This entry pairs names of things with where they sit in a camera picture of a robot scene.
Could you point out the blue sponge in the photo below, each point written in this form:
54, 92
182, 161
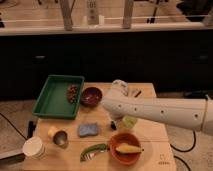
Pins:
88, 129

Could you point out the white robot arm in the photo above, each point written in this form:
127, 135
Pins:
193, 114

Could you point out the dark red bowl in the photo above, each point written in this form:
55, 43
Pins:
91, 97

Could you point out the bunch of red grapes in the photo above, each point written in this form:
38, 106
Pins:
72, 93

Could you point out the green plastic cup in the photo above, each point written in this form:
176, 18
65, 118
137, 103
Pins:
129, 122

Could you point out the black head white brush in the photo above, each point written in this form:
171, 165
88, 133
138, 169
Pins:
113, 125

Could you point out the green plastic tray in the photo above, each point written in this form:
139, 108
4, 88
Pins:
53, 103

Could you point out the yellow corn cob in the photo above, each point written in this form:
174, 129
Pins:
128, 149

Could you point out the orange bowl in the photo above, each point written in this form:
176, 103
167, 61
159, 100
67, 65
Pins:
124, 138

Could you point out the steel cup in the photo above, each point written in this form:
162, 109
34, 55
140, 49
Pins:
58, 137

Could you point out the white paper cup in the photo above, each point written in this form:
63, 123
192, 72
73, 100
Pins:
34, 147

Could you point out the green handled fork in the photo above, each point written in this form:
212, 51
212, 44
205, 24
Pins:
89, 152

